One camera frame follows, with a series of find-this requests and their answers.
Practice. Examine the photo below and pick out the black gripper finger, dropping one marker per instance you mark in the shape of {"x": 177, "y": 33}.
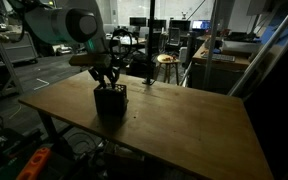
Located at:
{"x": 114, "y": 81}
{"x": 101, "y": 81}

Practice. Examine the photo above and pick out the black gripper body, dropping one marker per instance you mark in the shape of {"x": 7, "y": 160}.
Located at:
{"x": 104, "y": 70}

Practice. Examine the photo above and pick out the black mesh basket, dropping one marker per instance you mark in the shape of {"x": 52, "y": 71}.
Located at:
{"x": 110, "y": 101}

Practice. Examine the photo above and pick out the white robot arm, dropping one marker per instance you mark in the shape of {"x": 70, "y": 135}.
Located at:
{"x": 64, "y": 23}

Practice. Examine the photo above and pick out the light wooden desk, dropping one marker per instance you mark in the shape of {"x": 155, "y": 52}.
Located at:
{"x": 135, "y": 41}

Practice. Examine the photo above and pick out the black vertical pole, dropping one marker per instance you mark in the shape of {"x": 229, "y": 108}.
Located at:
{"x": 151, "y": 40}

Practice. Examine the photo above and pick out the round wooden stool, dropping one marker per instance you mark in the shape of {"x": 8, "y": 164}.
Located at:
{"x": 167, "y": 60}

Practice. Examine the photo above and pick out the black computer monitor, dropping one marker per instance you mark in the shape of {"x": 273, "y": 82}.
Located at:
{"x": 161, "y": 24}
{"x": 180, "y": 24}
{"x": 138, "y": 22}

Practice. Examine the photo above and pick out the black office chair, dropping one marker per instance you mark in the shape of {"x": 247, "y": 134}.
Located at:
{"x": 160, "y": 41}

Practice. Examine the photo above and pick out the black table leg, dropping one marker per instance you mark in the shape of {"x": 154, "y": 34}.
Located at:
{"x": 49, "y": 126}

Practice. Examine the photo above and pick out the white computer case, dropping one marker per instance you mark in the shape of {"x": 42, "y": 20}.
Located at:
{"x": 183, "y": 53}

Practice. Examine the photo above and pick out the grey mesh office chair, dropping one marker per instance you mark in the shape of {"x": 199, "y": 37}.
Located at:
{"x": 174, "y": 36}

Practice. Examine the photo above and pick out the grey cabinet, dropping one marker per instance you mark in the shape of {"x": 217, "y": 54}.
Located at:
{"x": 22, "y": 53}

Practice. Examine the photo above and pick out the small drone model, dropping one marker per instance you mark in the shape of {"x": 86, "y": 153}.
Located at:
{"x": 184, "y": 15}

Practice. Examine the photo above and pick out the wooden workbench with drawers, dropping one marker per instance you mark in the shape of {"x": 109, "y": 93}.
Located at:
{"x": 217, "y": 78}

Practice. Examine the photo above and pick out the monitor with blue screen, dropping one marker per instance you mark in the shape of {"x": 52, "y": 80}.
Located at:
{"x": 201, "y": 24}

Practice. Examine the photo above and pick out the black equipment case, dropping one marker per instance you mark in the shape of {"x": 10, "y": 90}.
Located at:
{"x": 14, "y": 140}

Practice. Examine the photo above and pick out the small blue object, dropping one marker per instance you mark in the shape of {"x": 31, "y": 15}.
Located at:
{"x": 216, "y": 51}

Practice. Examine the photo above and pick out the white keyboard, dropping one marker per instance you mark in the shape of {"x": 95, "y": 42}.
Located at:
{"x": 219, "y": 57}

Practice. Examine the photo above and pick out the dark green case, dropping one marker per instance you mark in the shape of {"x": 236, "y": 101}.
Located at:
{"x": 4, "y": 170}

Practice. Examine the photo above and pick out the silver metal tripod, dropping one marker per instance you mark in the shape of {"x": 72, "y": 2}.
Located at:
{"x": 265, "y": 50}

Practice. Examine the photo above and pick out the blue panel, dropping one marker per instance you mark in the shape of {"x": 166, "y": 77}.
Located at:
{"x": 269, "y": 33}

